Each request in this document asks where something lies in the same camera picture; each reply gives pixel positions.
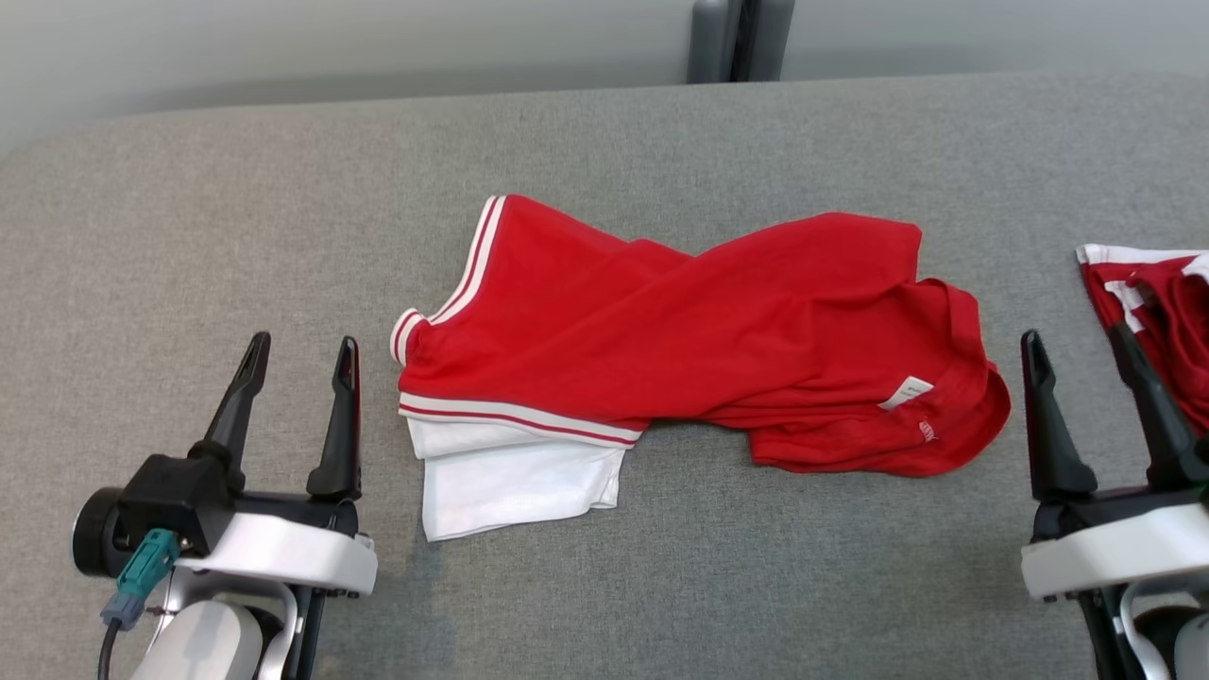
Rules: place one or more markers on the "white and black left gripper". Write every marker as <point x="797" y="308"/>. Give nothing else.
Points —
<point x="293" y="552"/>

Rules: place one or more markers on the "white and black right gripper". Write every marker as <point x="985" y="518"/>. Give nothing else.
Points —
<point x="1115" y="552"/>

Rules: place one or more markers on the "red shorts with white stripes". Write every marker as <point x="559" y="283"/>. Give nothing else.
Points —
<point x="1185" y="331"/>

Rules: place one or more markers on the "red jersey with white trim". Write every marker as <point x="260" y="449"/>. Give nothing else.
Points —
<point x="708" y="331"/>

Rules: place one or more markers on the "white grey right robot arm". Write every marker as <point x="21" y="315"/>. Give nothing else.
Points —
<point x="1195" y="652"/>

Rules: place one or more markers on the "grey partition post with cylinder feet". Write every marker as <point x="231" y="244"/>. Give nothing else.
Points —
<point x="708" y="47"/>

